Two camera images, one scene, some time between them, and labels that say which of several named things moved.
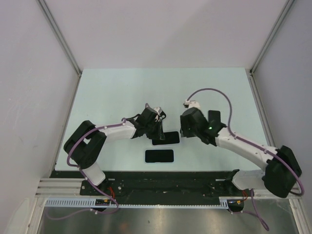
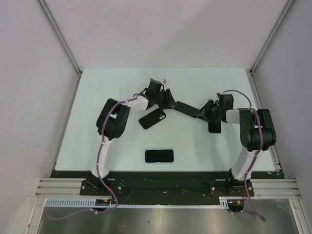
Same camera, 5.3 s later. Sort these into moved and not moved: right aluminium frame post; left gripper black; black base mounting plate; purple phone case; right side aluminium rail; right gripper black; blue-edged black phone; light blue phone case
Moved: purple phone case; right gripper black; left gripper black
Not moved: right side aluminium rail; right aluminium frame post; light blue phone case; black base mounting plate; blue-edged black phone
